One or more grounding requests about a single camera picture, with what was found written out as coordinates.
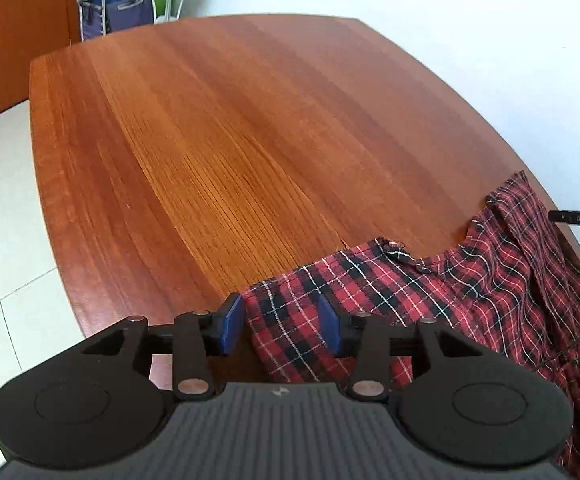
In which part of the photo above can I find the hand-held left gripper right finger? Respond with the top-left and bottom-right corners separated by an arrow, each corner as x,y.
318,294 -> 473,403

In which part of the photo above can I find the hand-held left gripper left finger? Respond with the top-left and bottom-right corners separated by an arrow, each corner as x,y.
81,294 -> 245,401

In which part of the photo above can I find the red plaid shirt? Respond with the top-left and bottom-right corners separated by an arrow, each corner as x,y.
242,170 -> 580,480

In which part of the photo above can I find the purple shopping trolley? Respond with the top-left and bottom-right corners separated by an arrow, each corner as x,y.
77,0 -> 156,42

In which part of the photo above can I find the brown wooden door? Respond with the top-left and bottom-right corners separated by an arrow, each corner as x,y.
0,0 -> 81,131

